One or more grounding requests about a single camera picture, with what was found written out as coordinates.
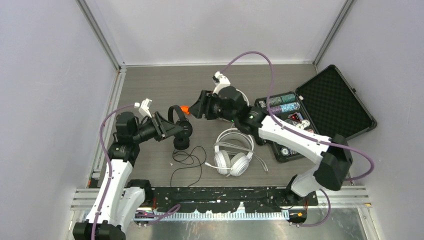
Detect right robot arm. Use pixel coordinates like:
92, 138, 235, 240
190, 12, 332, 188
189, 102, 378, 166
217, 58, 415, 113
189, 86, 353, 205

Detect black poker chip case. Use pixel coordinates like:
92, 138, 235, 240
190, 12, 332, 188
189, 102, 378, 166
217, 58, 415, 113
254, 64, 378, 163

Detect blue poker chip row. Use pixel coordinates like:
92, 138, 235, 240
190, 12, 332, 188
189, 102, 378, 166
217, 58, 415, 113
266, 93, 301, 115

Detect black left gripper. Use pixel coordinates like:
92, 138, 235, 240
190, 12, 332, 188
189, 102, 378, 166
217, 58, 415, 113
132, 111, 183, 144

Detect orange curved plastic piece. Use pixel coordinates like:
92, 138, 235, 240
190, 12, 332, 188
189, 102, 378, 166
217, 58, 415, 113
180, 105, 190, 115

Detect red black triangular button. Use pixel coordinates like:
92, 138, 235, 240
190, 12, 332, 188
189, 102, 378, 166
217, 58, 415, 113
288, 112, 304, 123

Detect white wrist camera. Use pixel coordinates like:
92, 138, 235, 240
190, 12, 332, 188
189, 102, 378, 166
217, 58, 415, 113
212, 71, 231, 94
133, 98, 153, 118

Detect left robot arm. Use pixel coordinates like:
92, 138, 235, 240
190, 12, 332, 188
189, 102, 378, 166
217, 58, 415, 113
72, 111, 184, 240

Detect white ten poker chip stack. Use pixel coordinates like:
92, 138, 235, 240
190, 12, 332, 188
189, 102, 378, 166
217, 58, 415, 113
296, 119, 311, 130

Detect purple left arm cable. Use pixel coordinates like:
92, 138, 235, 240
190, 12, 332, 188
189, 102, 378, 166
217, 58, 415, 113
91, 104, 181, 240

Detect thin black headphone cable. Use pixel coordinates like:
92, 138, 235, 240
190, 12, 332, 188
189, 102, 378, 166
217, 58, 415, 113
169, 145, 208, 188

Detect small white headphones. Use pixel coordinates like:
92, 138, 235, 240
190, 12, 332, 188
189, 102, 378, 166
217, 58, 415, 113
205, 127, 255, 177

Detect large white grey headphones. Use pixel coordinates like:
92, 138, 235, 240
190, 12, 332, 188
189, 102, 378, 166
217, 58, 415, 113
217, 86, 249, 122

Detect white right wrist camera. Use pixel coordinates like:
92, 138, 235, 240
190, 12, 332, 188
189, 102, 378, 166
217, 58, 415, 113
212, 71, 231, 94

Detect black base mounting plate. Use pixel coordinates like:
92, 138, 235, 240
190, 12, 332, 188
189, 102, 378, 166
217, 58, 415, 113
139, 186, 318, 214

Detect black on-ear headphones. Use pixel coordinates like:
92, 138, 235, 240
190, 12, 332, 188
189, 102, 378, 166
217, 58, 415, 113
167, 105, 193, 151

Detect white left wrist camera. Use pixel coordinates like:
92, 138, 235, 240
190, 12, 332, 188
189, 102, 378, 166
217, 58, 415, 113
133, 98, 153, 118

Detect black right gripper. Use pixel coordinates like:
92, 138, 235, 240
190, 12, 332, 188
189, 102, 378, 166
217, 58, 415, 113
188, 89, 237, 123

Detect white five poker chip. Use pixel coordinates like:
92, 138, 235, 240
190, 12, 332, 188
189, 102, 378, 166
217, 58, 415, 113
280, 147, 291, 156

